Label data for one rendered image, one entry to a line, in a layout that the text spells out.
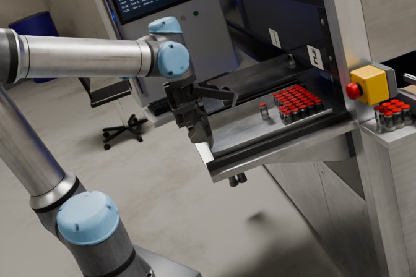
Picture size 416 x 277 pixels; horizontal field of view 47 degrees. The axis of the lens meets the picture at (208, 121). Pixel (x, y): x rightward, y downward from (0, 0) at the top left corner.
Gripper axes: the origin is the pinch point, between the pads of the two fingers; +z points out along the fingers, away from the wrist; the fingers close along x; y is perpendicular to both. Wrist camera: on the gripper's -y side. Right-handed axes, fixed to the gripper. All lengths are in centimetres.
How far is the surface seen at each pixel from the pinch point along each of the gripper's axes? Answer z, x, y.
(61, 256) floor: 92, -129, 91
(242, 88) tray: 3.4, -43.0, -20.4
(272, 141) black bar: 1.9, 8.1, -14.1
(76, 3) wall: -1, -653, 70
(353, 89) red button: -8.9, 19.7, -33.3
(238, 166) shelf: 3.7, 10.7, -3.6
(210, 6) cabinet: -20, -92, -26
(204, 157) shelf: 3.7, -1.1, 3.2
